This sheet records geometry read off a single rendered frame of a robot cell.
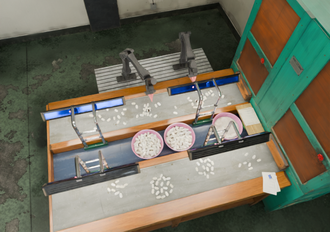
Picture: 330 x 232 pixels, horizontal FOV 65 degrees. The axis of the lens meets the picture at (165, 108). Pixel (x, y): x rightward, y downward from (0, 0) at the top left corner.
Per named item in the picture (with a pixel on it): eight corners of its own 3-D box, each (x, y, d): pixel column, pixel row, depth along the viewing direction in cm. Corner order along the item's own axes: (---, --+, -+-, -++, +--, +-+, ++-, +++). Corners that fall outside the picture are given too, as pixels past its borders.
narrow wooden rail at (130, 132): (53, 149, 223) (48, 144, 213) (246, 107, 251) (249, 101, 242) (53, 155, 220) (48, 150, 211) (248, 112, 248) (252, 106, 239)
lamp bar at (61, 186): (45, 184, 169) (41, 181, 163) (138, 162, 179) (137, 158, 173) (45, 196, 165) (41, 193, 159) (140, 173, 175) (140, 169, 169)
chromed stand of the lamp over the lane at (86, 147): (82, 131, 230) (68, 104, 192) (105, 126, 234) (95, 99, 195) (85, 150, 221) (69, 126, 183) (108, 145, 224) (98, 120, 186)
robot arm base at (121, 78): (136, 73, 257) (134, 68, 260) (116, 77, 253) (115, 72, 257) (136, 78, 264) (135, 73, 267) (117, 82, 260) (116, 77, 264)
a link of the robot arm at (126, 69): (131, 73, 256) (130, 51, 227) (126, 77, 253) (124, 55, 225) (127, 69, 258) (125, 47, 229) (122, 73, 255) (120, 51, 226)
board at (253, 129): (234, 106, 238) (235, 106, 237) (250, 103, 240) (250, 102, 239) (250, 138, 221) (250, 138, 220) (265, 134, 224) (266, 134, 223)
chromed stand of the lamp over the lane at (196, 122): (186, 109, 246) (192, 80, 207) (206, 105, 249) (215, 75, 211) (192, 126, 236) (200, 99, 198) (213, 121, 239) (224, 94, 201)
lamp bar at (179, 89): (166, 89, 212) (166, 83, 206) (236, 75, 222) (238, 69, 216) (168, 96, 208) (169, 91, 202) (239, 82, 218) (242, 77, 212)
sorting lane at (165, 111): (49, 116, 232) (48, 115, 230) (235, 79, 260) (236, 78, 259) (50, 146, 217) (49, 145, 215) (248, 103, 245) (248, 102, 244)
